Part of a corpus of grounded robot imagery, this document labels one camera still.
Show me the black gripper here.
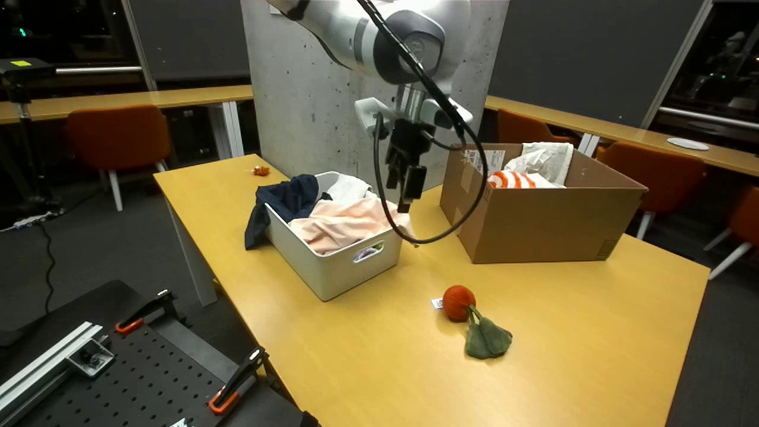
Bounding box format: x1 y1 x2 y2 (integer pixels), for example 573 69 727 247
383 116 437 214

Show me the orange white striped cloth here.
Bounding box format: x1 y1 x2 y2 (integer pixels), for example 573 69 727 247
287 193 413 257

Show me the white plastic basket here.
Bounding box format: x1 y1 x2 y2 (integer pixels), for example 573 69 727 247
262 188 405 303

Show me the red white striped item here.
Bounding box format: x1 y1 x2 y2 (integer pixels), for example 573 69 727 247
487 168 554 193

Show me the navy blue cloth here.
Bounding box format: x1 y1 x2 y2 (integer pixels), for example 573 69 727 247
242 174 322 252

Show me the orange chair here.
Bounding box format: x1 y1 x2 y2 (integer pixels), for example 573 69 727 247
496 107 576 147
596 139 708 240
63 104 175 214
707 186 759 282

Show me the orange round plush toy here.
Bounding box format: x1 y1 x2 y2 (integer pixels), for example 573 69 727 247
430 282 478 326

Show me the white plastic bag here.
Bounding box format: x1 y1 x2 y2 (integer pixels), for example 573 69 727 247
506 139 576 188

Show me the brown cardboard box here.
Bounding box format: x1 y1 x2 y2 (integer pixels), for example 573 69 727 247
438 139 650 266

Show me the green cloth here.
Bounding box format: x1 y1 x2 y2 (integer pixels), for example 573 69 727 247
462 306 514 361

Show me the long wooden desk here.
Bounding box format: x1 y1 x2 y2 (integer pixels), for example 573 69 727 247
0 84 255 162
481 93 759 181

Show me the black clamp orange tip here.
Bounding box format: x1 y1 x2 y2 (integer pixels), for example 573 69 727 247
111 288 178 338
207 346 271 417

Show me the black perforated board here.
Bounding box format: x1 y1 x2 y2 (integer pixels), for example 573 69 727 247
0 278 317 427

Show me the black device on stand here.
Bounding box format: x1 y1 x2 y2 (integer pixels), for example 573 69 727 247
0 54 58 209

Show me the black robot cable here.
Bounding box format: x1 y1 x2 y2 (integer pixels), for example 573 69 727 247
354 0 490 247

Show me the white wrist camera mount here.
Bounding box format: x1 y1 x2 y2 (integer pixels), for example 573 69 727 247
354 93 475 135

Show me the black floor cable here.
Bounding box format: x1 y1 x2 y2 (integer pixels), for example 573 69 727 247
0 209 67 317

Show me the aluminium rail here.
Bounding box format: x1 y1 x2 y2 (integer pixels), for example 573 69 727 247
0 317 117 405

